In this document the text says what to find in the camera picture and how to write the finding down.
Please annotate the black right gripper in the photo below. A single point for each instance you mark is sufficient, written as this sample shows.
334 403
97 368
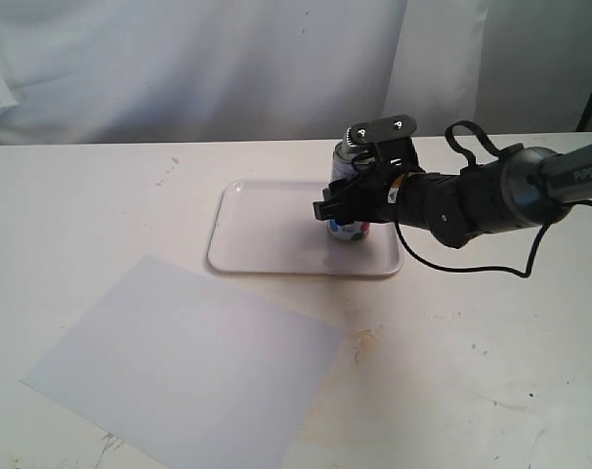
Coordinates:
438 203

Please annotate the spray paint can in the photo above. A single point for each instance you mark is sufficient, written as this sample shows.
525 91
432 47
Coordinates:
348 162

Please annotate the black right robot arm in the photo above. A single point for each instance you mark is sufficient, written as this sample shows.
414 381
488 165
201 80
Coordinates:
521 188

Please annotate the white plastic tray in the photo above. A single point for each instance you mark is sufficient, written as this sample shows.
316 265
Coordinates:
268 227

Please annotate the white paper sheet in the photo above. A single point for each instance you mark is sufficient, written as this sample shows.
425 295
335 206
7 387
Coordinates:
190 370

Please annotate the white backdrop cloth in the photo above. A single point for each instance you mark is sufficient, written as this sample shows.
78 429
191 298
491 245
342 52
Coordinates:
78 72

